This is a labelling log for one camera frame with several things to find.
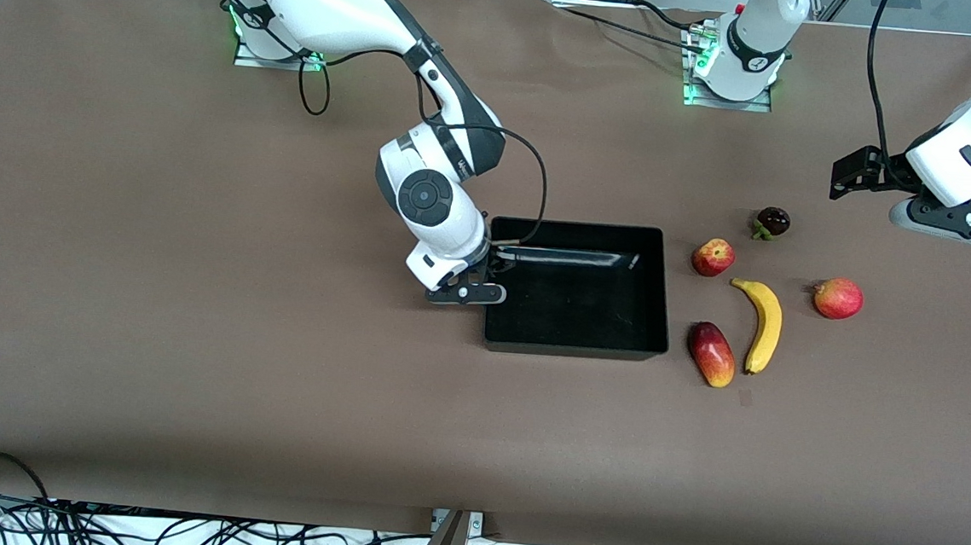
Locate black plastic box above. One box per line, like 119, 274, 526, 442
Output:
481, 215, 679, 365

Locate small red yellow apple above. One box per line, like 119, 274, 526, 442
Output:
691, 236, 737, 280

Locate yellow banana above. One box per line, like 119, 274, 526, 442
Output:
724, 277, 787, 378

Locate dark purple mangosteen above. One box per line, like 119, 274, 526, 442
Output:
750, 205, 793, 243

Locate red yellow mango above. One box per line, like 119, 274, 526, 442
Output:
685, 320, 739, 390

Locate brown table cover sheet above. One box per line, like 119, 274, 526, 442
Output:
0, 0, 971, 545

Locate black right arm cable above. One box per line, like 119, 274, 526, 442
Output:
295, 46, 334, 118
401, 49, 558, 252

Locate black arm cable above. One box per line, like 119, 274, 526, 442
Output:
401, 49, 558, 252
858, 0, 924, 190
295, 46, 334, 118

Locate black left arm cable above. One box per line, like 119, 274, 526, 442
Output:
858, 0, 924, 190

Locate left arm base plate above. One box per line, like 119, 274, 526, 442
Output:
683, 79, 775, 113

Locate black table cable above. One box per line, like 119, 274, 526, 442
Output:
633, 0, 700, 32
563, 6, 701, 54

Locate metal table edge bracket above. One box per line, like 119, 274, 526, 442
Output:
431, 508, 485, 536

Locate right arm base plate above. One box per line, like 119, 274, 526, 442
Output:
234, 37, 325, 72

